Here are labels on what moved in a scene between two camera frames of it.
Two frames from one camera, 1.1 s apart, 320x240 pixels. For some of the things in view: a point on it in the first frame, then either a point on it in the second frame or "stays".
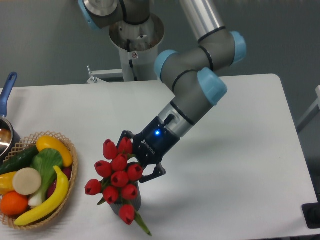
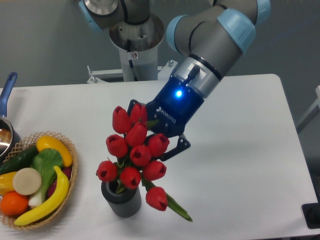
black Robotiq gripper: [151, 145] to [174, 105]
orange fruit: [13, 203] stays
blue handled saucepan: [10, 137] stays
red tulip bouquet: [117, 183] to [136, 158]
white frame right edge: [314, 110] stays
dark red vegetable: [67, 171] stays
